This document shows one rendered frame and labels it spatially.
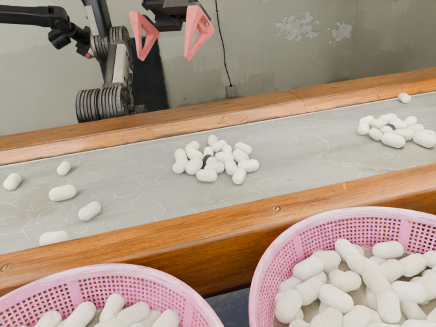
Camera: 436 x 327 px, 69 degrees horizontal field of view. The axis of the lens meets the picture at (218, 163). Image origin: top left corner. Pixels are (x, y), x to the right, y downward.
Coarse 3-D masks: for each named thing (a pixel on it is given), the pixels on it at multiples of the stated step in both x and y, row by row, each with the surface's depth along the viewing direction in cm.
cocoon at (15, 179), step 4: (8, 176) 53; (12, 176) 53; (16, 176) 53; (20, 176) 54; (8, 180) 52; (12, 180) 52; (16, 180) 52; (20, 180) 54; (4, 184) 51; (8, 184) 51; (12, 184) 52; (16, 184) 52; (8, 188) 52; (12, 188) 52
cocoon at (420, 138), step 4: (420, 132) 53; (416, 136) 53; (420, 136) 52; (424, 136) 52; (428, 136) 52; (432, 136) 51; (416, 140) 53; (420, 140) 52; (424, 140) 52; (428, 140) 51; (432, 140) 51; (420, 144) 53; (424, 144) 52; (428, 144) 51; (432, 144) 51
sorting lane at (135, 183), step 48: (432, 96) 73; (144, 144) 64; (288, 144) 58; (336, 144) 57; (384, 144) 55; (0, 192) 52; (48, 192) 51; (96, 192) 50; (144, 192) 48; (192, 192) 47; (240, 192) 46; (288, 192) 45; (0, 240) 41
